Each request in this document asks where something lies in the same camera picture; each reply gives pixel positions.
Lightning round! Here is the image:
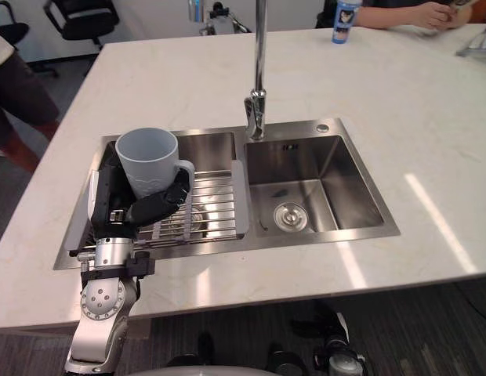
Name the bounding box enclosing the white black machine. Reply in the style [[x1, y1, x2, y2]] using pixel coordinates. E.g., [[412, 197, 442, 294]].
[[187, 0, 252, 37]]

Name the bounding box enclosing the person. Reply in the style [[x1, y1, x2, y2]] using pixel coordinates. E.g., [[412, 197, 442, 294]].
[[0, 29, 63, 173]]

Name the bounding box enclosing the black office chair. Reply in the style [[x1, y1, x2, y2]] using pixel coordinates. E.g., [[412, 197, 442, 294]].
[[0, 0, 59, 78], [43, 0, 121, 50]]

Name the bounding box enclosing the chrome kitchen faucet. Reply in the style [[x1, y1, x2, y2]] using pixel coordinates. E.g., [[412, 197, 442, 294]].
[[243, 0, 268, 141]]

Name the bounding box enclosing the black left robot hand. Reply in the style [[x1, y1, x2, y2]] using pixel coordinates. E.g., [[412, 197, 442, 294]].
[[74, 164, 191, 244]]

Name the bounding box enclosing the person's hand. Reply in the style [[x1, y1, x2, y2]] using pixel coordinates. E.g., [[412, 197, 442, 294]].
[[421, 0, 472, 31]]

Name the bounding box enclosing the stainless steel double sink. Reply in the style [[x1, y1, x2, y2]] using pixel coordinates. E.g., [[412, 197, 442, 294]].
[[53, 117, 401, 271]]

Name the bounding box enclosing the grey roll-up drying rack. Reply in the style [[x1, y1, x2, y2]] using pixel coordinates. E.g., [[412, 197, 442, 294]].
[[66, 159, 252, 251]]

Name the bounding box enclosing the blue white printed bottle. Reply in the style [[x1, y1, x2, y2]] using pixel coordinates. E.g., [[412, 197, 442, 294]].
[[330, 0, 363, 45]]

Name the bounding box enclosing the light grey mug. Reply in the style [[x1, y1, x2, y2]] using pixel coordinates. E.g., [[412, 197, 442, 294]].
[[114, 127, 196, 200]]

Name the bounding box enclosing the round sink drain strainer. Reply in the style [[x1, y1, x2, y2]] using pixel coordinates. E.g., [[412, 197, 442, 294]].
[[272, 202, 308, 232]]

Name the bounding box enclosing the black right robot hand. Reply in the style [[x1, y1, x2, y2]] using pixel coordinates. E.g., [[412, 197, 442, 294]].
[[290, 300, 349, 340]]

